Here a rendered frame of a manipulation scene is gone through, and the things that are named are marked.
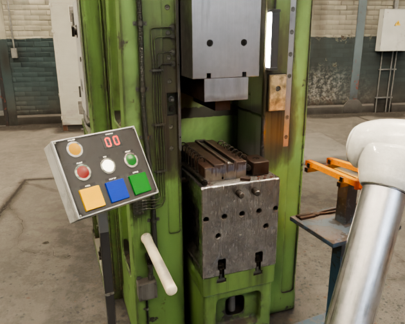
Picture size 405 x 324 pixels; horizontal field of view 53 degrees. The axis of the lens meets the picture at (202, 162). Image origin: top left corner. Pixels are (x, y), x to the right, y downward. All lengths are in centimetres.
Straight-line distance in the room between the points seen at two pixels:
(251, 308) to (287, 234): 44
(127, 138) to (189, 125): 70
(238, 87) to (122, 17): 55
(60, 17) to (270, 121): 542
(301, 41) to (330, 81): 642
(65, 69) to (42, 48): 84
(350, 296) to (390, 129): 39
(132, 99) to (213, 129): 65
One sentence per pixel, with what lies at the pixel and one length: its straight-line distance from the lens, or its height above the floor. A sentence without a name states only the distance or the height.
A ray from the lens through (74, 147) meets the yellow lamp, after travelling 148.
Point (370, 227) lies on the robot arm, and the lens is 101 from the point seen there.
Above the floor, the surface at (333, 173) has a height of 97.
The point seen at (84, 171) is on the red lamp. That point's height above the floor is 109.
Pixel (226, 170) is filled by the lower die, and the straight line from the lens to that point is 183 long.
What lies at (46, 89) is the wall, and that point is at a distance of 783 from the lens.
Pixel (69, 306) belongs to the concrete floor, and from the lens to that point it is 270.
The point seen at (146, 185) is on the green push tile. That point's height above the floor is 100.
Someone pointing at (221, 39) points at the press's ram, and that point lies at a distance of 172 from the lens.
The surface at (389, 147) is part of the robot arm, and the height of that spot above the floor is 129.
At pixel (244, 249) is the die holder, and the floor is 58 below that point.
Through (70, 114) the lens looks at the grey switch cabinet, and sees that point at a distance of 717.
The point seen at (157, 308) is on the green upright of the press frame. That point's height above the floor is 21.
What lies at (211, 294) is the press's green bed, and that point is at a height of 37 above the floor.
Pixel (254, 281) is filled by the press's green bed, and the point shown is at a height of 40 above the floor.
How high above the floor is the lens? 154
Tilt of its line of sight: 17 degrees down
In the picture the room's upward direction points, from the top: straight up
